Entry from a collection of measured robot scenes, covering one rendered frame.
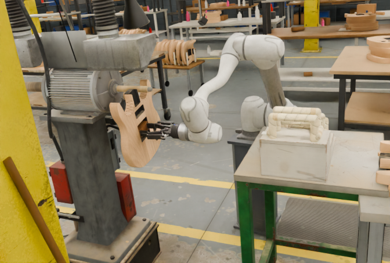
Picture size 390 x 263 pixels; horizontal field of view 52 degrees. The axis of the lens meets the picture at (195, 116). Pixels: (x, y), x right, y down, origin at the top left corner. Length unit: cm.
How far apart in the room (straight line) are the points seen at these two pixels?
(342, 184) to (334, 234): 131
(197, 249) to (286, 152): 138
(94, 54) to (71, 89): 29
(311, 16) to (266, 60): 655
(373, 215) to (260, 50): 98
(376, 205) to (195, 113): 80
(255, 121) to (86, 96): 111
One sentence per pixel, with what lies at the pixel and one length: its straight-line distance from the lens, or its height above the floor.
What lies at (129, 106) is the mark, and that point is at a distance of 197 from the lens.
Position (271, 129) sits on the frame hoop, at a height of 114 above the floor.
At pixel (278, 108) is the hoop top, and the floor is 121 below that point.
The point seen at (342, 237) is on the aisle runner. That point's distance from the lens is 298.
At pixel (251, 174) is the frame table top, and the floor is 93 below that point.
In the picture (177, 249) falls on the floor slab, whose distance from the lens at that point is 289.
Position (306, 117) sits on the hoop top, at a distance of 162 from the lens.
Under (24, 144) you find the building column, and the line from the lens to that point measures 121.
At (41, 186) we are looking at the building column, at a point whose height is 123.
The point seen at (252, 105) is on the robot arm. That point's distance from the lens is 259.
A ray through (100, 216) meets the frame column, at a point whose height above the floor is 49.
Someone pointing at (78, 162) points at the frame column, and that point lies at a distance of 235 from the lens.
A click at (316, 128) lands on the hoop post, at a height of 116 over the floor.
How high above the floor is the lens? 178
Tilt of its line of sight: 20 degrees down
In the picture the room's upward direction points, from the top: 6 degrees counter-clockwise
